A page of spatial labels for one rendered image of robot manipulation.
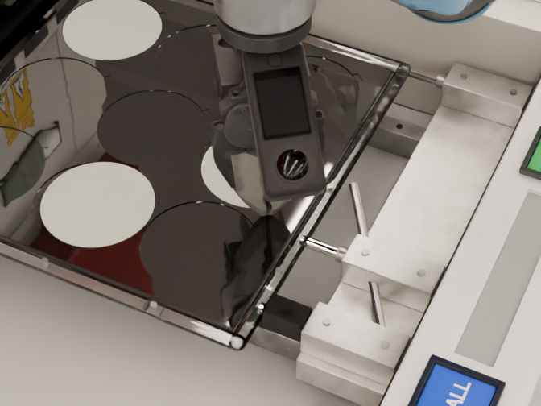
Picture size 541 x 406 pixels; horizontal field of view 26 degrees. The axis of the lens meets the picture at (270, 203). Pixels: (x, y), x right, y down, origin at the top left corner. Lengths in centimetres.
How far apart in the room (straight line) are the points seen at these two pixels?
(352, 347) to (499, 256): 14
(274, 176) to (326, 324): 14
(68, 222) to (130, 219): 5
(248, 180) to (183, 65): 23
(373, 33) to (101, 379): 44
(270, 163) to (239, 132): 7
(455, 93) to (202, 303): 34
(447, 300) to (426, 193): 20
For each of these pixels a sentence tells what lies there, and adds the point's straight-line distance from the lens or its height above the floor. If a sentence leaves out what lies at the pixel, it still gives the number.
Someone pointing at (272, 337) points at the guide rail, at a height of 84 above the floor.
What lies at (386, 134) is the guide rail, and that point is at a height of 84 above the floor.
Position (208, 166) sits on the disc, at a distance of 106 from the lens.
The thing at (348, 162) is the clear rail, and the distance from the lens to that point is 106.
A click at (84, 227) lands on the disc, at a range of 102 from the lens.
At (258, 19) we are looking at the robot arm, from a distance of 84.
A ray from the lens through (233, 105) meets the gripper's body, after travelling 90.
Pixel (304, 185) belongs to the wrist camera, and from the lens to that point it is 85.
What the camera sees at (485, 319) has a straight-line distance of 89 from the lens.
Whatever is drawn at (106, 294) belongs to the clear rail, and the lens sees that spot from 97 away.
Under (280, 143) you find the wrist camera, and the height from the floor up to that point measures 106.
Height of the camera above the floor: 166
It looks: 48 degrees down
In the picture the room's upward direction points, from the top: straight up
